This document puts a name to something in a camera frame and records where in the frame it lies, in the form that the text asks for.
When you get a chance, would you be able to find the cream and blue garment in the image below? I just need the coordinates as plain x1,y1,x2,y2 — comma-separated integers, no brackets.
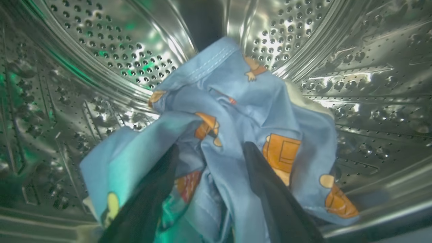
79,36,360,243

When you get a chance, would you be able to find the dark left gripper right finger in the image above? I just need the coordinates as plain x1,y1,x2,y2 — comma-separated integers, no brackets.
243,142,326,243

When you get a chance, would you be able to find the stainless steel washing machine drum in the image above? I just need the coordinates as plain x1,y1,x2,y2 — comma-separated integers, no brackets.
0,0,432,243

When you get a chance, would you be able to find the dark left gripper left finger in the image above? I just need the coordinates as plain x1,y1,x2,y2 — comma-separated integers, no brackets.
98,145,179,243

